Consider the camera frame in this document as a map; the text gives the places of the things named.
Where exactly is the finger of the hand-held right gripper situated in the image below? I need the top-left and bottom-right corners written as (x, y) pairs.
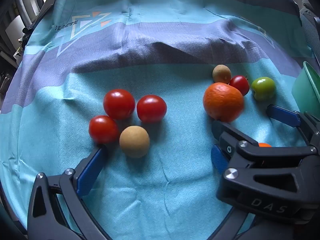
top-left (266, 104), bottom-right (320, 147)
top-left (211, 120), bottom-right (320, 224)

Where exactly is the green plastic bowl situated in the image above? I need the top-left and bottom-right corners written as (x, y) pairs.
top-left (291, 61), bottom-right (320, 114)

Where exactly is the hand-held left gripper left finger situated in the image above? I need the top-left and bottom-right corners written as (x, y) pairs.
top-left (27, 144), bottom-right (110, 240)

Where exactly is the olive brown round fruit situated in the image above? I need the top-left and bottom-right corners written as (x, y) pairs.
top-left (212, 65), bottom-right (232, 84)

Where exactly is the small red stemmed tomato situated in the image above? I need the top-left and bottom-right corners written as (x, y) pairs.
top-left (229, 74), bottom-right (250, 97)

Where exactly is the teal purple printed blanket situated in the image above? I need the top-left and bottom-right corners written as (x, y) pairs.
top-left (0, 0), bottom-right (318, 240)

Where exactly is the tan round fruit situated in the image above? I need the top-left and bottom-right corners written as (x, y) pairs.
top-left (119, 126), bottom-right (150, 158)

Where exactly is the green round fruit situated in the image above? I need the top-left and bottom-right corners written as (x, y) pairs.
top-left (251, 77), bottom-right (276, 102)

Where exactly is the grey mesh cushion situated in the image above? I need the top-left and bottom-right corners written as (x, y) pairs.
top-left (297, 2), bottom-right (320, 63)

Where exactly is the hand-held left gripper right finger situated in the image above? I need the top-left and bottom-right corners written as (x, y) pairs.
top-left (211, 144), bottom-right (252, 240)

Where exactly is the red cherry tomato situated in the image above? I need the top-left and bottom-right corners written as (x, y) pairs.
top-left (103, 89), bottom-right (136, 120)
top-left (88, 115), bottom-right (119, 145)
top-left (136, 95), bottom-right (167, 123)

